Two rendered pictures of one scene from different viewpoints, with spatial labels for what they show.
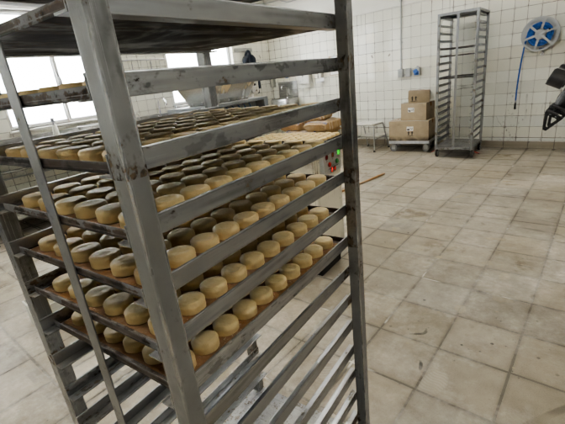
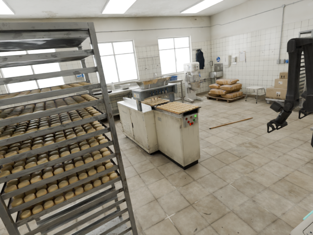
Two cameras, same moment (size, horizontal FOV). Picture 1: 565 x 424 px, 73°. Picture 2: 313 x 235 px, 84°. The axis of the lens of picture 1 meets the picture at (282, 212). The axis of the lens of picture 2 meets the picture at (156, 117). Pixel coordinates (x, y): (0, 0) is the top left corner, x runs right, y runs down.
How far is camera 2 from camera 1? 91 cm
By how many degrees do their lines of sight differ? 23
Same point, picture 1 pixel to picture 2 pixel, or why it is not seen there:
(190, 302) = (27, 198)
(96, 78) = not seen: outside the picture
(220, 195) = (30, 170)
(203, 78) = (18, 139)
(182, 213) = (10, 177)
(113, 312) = not seen: hidden behind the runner
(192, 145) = (14, 158)
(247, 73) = (43, 132)
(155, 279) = not seen: outside the picture
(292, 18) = (71, 108)
